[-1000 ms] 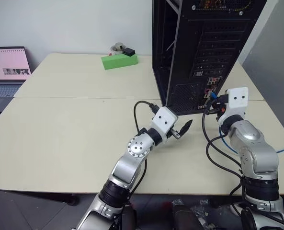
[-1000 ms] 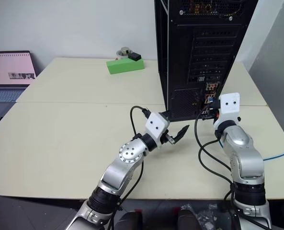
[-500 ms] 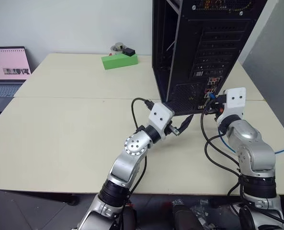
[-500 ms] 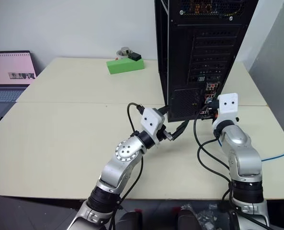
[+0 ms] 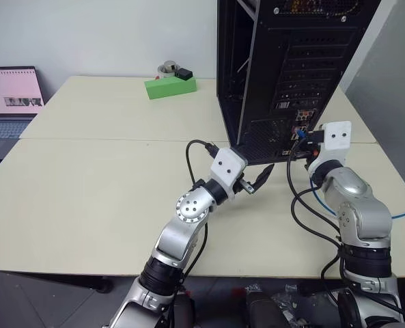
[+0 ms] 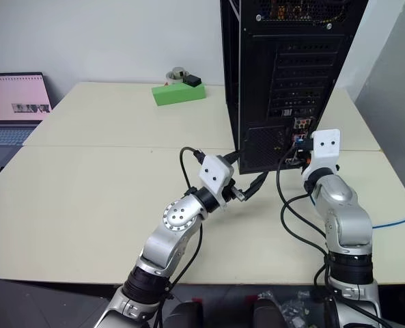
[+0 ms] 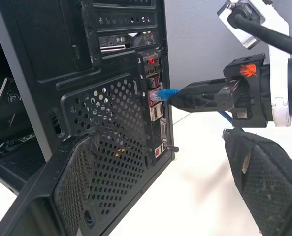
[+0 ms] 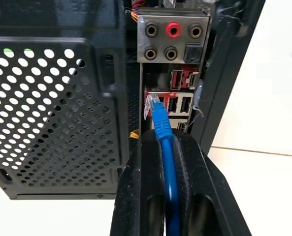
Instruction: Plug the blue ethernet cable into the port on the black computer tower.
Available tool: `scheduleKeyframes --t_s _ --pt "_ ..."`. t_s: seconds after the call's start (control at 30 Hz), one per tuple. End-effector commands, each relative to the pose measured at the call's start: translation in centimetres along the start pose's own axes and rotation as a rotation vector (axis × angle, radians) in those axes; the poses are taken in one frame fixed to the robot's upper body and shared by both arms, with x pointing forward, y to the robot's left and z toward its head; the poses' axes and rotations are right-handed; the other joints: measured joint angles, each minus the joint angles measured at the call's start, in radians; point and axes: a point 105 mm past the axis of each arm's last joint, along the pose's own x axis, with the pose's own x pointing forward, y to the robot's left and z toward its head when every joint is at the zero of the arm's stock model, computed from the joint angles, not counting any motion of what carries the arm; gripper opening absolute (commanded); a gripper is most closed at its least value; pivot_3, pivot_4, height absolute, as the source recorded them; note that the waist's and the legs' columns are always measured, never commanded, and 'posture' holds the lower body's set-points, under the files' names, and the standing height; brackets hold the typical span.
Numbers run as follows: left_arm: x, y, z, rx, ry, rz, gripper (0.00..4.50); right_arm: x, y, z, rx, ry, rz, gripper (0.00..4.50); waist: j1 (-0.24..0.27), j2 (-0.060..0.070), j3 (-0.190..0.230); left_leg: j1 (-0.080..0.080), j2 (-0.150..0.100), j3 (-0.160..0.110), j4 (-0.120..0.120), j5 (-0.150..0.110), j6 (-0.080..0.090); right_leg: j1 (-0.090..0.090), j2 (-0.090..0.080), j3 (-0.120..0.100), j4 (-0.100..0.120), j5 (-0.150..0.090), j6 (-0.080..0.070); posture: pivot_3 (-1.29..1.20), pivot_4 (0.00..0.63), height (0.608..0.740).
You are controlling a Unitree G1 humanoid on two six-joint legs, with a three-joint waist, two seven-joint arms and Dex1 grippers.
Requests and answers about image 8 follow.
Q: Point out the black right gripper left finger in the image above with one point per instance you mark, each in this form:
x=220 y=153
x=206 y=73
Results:
x=138 y=177

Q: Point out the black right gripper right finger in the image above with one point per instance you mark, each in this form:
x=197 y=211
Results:
x=204 y=182

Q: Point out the black computer tower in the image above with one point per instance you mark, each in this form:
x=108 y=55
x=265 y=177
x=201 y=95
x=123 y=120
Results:
x=62 y=110

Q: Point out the silver motherboard port panel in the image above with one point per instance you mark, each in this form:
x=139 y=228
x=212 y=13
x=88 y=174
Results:
x=170 y=61

